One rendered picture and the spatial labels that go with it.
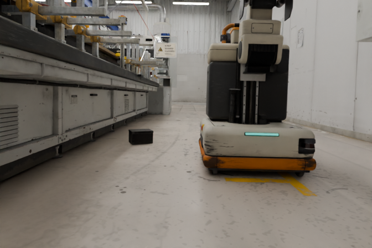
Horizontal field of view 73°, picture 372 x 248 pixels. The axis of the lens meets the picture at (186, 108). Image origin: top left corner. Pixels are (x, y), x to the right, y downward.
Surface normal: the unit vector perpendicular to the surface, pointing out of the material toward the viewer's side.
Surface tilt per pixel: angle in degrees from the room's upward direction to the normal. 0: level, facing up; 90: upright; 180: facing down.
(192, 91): 90
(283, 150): 90
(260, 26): 98
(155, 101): 90
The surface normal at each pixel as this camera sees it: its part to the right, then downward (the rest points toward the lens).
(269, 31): -0.01, 0.19
